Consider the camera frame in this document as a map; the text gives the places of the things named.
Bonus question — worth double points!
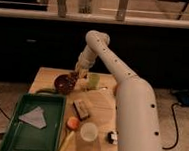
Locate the green plastic cup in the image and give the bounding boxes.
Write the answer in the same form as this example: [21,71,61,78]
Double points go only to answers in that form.
[88,74,100,90]

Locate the yellow brush handle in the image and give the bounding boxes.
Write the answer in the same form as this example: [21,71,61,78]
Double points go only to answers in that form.
[59,131,75,151]

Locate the dark purple grapes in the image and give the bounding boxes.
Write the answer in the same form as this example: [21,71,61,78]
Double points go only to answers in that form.
[70,72,79,81]

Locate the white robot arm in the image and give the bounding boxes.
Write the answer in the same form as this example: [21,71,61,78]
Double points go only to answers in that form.
[75,30,163,151]

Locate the small black white toy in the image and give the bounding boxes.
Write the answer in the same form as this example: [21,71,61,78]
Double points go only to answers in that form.
[107,131,118,144]

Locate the green plastic tray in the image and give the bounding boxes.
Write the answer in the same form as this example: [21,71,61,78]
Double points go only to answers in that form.
[0,93,66,151]

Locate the green cucumber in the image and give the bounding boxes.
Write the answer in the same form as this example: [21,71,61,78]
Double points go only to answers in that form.
[35,88,57,94]

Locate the orange ball brush head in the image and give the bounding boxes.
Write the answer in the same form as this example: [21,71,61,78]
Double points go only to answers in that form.
[66,116,80,130]

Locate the purple bowl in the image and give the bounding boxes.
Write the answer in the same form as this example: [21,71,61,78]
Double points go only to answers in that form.
[54,74,76,95]

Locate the black floor cable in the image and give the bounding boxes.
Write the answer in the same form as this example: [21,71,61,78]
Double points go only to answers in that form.
[162,101,184,151]

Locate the wooden shelf rail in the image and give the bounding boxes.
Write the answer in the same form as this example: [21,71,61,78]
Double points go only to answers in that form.
[0,8,189,29]

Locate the clear plastic cup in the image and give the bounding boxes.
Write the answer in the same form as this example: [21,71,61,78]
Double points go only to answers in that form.
[80,122,99,142]

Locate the brown chalkboard eraser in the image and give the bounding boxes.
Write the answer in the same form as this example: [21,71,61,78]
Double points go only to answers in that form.
[73,100,90,121]

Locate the blue black floor device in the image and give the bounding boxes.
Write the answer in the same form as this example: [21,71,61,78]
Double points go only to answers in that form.
[173,90,189,107]

